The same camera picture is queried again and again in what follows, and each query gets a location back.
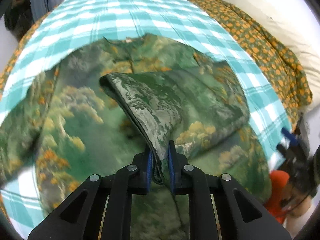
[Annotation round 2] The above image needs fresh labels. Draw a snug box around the orange red fleece garment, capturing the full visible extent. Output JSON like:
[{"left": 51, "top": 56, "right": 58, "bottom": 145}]
[{"left": 264, "top": 170, "right": 289, "bottom": 224}]

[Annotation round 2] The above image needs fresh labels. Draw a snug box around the person right hand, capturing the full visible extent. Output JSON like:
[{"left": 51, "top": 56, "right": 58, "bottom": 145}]
[{"left": 280, "top": 184, "right": 312, "bottom": 217}]

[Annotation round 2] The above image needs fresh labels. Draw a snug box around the orange floral green bedspread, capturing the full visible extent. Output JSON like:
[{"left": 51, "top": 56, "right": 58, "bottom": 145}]
[{"left": 0, "top": 0, "right": 313, "bottom": 218}]

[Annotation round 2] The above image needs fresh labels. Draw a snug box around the teal white plaid blanket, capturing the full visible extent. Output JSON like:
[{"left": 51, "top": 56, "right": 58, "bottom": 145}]
[{"left": 0, "top": 0, "right": 293, "bottom": 239}]

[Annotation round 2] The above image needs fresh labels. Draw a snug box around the green landscape print jacket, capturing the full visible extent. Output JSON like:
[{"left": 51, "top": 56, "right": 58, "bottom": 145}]
[{"left": 1, "top": 34, "right": 271, "bottom": 239}]

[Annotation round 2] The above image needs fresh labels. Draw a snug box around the cream pillow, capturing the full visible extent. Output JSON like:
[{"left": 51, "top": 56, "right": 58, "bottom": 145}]
[{"left": 223, "top": 0, "right": 319, "bottom": 113}]

